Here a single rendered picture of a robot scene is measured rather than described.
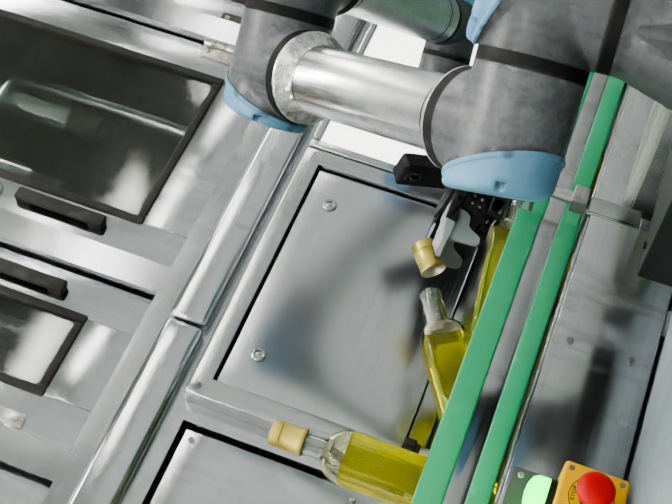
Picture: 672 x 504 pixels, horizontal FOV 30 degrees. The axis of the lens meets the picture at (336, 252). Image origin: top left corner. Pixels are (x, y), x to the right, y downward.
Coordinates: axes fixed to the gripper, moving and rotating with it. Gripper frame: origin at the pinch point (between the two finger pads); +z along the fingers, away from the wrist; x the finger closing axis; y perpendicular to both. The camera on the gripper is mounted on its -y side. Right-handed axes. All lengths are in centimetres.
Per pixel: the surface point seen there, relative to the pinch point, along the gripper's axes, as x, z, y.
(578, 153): -10.0, -21.4, 12.8
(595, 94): -11.1, -33.2, 12.2
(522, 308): -15.4, 13.8, 10.3
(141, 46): 30, -36, -54
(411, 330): 12.7, 3.3, 4.1
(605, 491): -28, 41, 20
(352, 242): 15.2, -8.0, -8.7
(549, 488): -22.7, 40.0, 16.7
